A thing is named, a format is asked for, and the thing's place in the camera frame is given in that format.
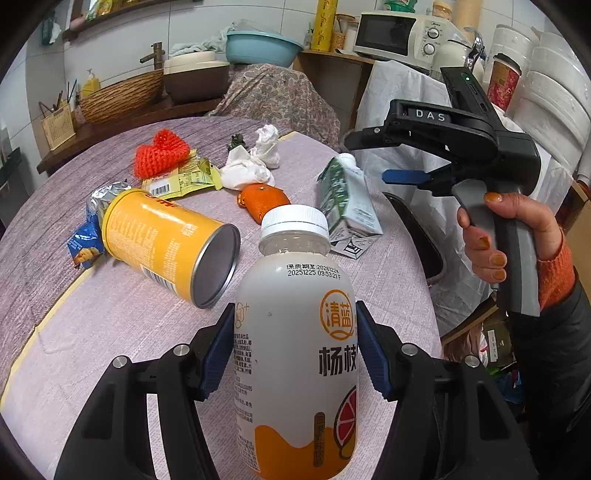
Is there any cardboard box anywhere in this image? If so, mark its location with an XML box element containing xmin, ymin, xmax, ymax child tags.
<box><xmin>441</xmin><ymin>302</ymin><xmax>511</xmax><ymax>365</ymax></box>

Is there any woven wicker basket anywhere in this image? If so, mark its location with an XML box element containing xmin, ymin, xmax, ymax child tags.
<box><xmin>79</xmin><ymin>69</ymin><xmax>164</xmax><ymax>125</ymax></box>

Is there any white kettle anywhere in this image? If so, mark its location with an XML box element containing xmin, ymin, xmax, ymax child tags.
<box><xmin>434</xmin><ymin>28</ymin><xmax>486</xmax><ymax>79</ymax></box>

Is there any white toaster oven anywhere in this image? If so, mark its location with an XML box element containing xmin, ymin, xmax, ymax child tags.
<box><xmin>353</xmin><ymin>11</ymin><xmax>455</xmax><ymax>72</ymax></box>

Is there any light blue towel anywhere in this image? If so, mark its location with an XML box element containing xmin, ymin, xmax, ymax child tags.
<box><xmin>168</xmin><ymin>25</ymin><xmax>241</xmax><ymax>58</ymax></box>

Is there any person's right forearm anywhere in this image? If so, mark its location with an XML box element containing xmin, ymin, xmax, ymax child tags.
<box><xmin>508</xmin><ymin>231</ymin><xmax>591</xmax><ymax>480</ymax></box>

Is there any orange peel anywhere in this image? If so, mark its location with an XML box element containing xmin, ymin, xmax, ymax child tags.
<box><xmin>237</xmin><ymin>183</ymin><xmax>291</xmax><ymax>225</ymax></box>

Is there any yellow chip canister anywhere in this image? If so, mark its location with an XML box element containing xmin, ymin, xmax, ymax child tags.
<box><xmin>102</xmin><ymin>188</ymin><xmax>242</xmax><ymax>309</ymax></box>

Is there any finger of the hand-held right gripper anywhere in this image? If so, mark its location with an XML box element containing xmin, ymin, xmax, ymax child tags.
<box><xmin>382</xmin><ymin>169</ymin><xmax>437</xmax><ymax>191</ymax></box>
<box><xmin>344</xmin><ymin>129</ymin><xmax>393</xmax><ymax>151</ymax></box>

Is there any yellow-green snack wrapper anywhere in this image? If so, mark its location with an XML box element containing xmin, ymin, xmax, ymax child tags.
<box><xmin>141</xmin><ymin>148</ymin><xmax>223</xmax><ymax>200</ymax></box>

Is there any orange knitted cloth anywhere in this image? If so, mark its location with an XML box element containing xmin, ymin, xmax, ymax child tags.
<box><xmin>134</xmin><ymin>130</ymin><xmax>191</xmax><ymax>180</ymax></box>

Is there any white plastic drink bottle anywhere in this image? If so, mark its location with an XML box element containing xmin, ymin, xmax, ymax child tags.
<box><xmin>233</xmin><ymin>204</ymin><xmax>360</xmax><ymax>480</ymax></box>

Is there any black trash bin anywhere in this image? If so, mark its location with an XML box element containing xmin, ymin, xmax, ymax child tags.
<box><xmin>383</xmin><ymin>191</ymin><xmax>446</xmax><ymax>284</ymax></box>

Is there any bronze faucet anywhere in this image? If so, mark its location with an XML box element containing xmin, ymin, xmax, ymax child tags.
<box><xmin>140</xmin><ymin>41</ymin><xmax>164</xmax><ymax>70</ymax></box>

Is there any brown pot with cream lid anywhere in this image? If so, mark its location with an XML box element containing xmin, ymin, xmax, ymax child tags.
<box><xmin>163</xmin><ymin>51</ymin><xmax>230</xmax><ymax>104</ymax></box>

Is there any paisley patterned cloth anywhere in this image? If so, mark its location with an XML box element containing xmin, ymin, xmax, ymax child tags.
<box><xmin>208</xmin><ymin>64</ymin><xmax>342</xmax><ymax>151</ymax></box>

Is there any wooden wall shelf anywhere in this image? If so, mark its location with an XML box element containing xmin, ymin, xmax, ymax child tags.
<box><xmin>62</xmin><ymin>0</ymin><xmax>153</xmax><ymax>40</ymax></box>

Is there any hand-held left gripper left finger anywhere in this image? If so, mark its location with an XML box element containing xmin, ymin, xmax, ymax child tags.
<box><xmin>54</xmin><ymin>302</ymin><xmax>236</xmax><ymax>480</ymax></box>

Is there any stack of white buckets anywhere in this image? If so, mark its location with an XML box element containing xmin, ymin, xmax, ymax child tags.
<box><xmin>485</xmin><ymin>25</ymin><xmax>591</xmax><ymax>185</ymax></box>

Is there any glass storage jar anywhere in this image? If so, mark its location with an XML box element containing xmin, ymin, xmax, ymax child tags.
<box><xmin>333</xmin><ymin>14</ymin><xmax>357</xmax><ymax>51</ymax></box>

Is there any green white drink carton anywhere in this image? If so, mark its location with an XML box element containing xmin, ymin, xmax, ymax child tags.
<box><xmin>316</xmin><ymin>153</ymin><xmax>384</xmax><ymax>260</ymax></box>

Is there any blue foil snack packet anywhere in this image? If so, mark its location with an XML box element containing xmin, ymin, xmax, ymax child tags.
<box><xmin>68</xmin><ymin>182</ymin><xmax>134</xmax><ymax>269</ymax></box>

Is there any red paper cup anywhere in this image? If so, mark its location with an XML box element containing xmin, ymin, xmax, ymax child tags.
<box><xmin>486</xmin><ymin>53</ymin><xmax>522</xmax><ymax>112</ymax></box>

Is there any white tissue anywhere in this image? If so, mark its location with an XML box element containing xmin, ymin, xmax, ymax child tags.
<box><xmin>221</xmin><ymin>145</ymin><xmax>275</xmax><ymax>191</ymax></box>
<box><xmin>252</xmin><ymin>124</ymin><xmax>281</xmax><ymax>169</ymax></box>

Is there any light blue plastic basin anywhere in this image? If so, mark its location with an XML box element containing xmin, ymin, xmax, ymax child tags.
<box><xmin>225</xmin><ymin>30</ymin><xmax>304</xmax><ymax>66</ymax></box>

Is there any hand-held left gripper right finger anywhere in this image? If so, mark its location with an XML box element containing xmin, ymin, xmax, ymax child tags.
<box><xmin>355</xmin><ymin>300</ymin><xmax>539</xmax><ymax>480</ymax></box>

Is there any wooden shelf cabinet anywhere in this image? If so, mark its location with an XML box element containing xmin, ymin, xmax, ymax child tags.
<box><xmin>298</xmin><ymin>50</ymin><xmax>376</xmax><ymax>139</ymax></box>

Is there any dark wooden counter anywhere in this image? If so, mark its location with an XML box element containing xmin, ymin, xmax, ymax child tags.
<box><xmin>37</xmin><ymin>95</ymin><xmax>232</xmax><ymax>176</ymax></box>

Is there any person's right hand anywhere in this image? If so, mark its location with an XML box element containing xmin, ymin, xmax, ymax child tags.
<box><xmin>457</xmin><ymin>191</ymin><xmax>565</xmax><ymax>283</ymax></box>

